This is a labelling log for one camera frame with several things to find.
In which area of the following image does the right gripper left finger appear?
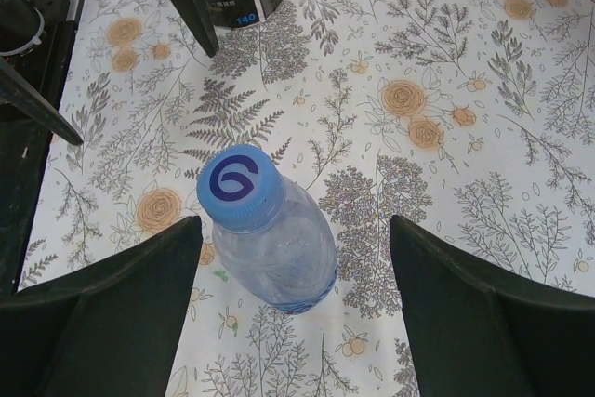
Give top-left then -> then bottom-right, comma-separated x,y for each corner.
1,217 -> 203,396

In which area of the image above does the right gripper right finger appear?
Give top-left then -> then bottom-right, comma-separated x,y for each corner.
390,216 -> 594,396

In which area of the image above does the small blue-label water bottle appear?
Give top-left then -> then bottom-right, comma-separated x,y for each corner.
212,167 -> 338,314

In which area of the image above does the blue bottle cap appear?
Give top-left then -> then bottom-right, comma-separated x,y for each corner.
196,144 -> 285,233

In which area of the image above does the floral table mat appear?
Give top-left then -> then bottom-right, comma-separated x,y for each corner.
18,0 -> 594,396

